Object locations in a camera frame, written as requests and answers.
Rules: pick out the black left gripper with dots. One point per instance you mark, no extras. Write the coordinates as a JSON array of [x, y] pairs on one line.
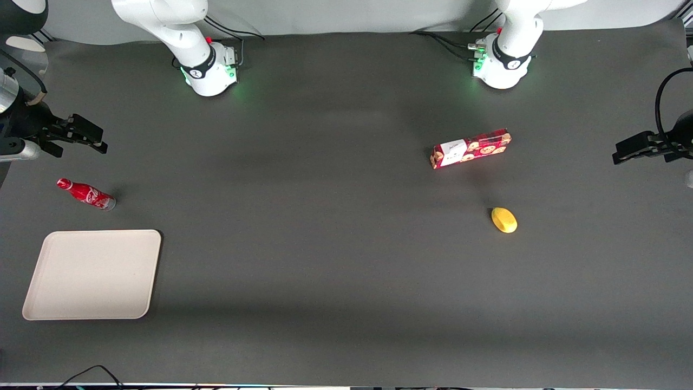
[[683, 132]]

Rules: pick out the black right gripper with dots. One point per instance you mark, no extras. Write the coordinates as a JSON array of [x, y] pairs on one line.
[[30, 120]]

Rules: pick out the red coke bottle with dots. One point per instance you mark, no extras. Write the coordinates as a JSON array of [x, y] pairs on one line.
[[86, 194]]

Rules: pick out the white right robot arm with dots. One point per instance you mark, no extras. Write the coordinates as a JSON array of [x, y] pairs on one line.
[[178, 32]]

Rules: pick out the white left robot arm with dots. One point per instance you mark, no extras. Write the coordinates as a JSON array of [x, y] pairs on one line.
[[509, 49]]

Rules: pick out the cream rectangular tray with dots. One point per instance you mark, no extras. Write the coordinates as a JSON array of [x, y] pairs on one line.
[[92, 274]]

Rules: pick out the yellow lemon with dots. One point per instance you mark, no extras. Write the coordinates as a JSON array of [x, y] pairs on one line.
[[504, 220]]

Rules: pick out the red cookie box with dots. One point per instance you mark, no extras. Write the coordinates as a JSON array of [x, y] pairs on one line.
[[471, 148]]

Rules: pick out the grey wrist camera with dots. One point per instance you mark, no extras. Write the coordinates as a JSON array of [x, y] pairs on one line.
[[19, 150]]

